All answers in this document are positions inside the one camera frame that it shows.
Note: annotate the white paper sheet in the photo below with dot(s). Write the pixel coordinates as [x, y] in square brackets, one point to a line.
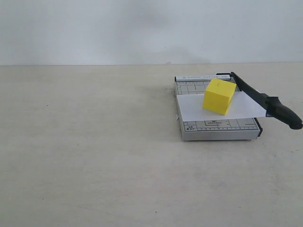
[242, 106]

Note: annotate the yellow foam cube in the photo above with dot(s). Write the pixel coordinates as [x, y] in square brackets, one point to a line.
[218, 96]

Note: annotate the black cutter blade lever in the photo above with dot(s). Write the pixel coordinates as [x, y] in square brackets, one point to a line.
[272, 105]

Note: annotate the grey metal paper cutter base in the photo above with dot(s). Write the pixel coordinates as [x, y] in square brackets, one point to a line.
[193, 129]

